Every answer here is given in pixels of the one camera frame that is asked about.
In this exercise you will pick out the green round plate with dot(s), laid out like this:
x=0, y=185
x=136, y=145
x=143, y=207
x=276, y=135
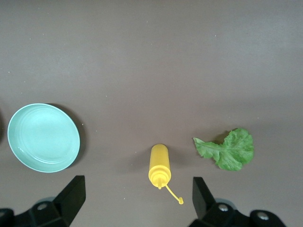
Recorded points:
x=43, y=137

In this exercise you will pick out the green lettuce leaf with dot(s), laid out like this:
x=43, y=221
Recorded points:
x=232, y=151

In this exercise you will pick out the yellow mustard squeeze bottle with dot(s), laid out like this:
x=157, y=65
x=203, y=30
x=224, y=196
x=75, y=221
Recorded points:
x=159, y=163

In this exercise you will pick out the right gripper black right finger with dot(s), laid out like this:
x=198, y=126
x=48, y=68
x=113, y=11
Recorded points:
x=206, y=208

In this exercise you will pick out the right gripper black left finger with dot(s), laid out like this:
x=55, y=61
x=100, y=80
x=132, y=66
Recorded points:
x=68, y=198

